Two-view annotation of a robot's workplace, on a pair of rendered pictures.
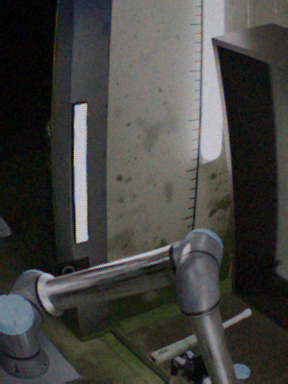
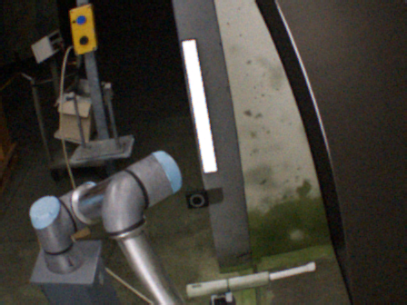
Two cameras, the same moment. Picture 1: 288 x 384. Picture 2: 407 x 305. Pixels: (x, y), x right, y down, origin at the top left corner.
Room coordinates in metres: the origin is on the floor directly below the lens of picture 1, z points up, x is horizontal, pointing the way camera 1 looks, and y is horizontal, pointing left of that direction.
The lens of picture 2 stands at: (0.49, -1.02, 1.71)
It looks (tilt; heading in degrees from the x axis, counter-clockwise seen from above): 25 degrees down; 38
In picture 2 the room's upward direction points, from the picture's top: 10 degrees counter-clockwise
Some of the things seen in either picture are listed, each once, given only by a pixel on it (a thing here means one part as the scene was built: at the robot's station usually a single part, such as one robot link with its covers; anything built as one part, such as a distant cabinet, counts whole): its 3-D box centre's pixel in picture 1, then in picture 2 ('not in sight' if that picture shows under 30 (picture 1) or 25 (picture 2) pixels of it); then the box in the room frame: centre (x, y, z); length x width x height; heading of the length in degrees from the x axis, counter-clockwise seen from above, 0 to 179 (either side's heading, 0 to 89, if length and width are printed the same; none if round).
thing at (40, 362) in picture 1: (21, 353); (60, 251); (1.29, 0.41, 0.69); 0.19 x 0.19 x 0.10
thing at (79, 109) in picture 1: (79, 174); (199, 105); (2.16, 0.26, 0.96); 0.06 x 0.02 x 0.63; 125
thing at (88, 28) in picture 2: not in sight; (84, 28); (2.03, 0.79, 1.42); 0.12 x 0.06 x 0.26; 125
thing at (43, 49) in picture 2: not in sight; (68, 100); (2.86, 2.14, 0.64); 0.73 x 0.50 x 1.27; 114
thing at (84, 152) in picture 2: not in sight; (94, 120); (1.94, 0.73, 0.95); 0.26 x 0.15 x 0.32; 125
